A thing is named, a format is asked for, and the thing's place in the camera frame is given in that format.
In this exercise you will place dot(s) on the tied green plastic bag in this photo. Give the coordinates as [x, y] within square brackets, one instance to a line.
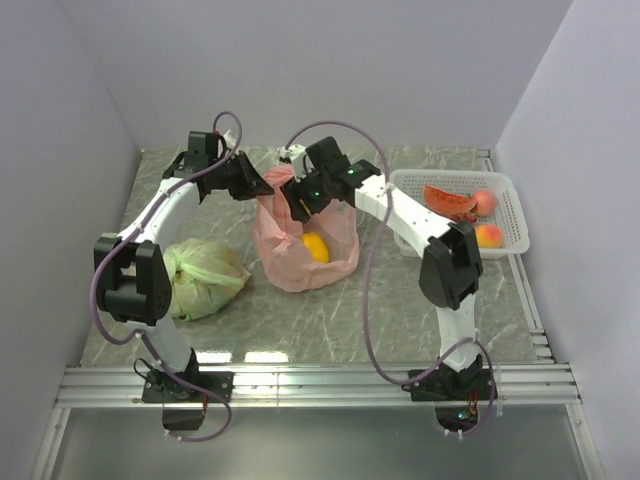
[205, 276]

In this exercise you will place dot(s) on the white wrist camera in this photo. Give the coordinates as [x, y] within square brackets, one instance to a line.
[230, 139]
[292, 154]

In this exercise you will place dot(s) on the fake orange fruit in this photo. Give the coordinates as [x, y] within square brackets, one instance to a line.
[316, 246]

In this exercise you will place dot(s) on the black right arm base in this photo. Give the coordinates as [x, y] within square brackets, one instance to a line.
[446, 385]

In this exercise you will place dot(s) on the white perforated plastic basket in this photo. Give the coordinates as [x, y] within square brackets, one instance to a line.
[508, 215]

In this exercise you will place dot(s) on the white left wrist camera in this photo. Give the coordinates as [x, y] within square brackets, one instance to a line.
[230, 139]

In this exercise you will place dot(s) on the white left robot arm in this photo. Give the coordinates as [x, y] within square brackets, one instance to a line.
[131, 281]

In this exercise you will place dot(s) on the aluminium front rail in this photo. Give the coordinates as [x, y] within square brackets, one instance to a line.
[303, 386]

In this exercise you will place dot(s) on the pink plastic bag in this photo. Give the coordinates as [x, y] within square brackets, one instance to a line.
[300, 256]

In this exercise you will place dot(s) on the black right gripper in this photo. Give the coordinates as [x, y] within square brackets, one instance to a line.
[295, 191]

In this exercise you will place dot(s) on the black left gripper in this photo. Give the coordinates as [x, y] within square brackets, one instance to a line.
[252, 184]

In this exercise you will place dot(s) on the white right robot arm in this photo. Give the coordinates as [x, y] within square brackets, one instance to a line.
[450, 260]

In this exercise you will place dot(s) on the fake peach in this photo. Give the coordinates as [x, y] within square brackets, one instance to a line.
[485, 203]
[489, 236]

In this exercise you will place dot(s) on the fake watermelon slice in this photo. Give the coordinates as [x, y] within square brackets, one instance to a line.
[446, 204]

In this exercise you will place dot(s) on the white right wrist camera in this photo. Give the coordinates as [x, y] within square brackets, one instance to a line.
[292, 154]

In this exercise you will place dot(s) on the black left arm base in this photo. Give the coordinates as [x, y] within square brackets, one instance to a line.
[159, 388]

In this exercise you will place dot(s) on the fake red grape bunch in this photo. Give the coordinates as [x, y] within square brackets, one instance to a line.
[469, 217]

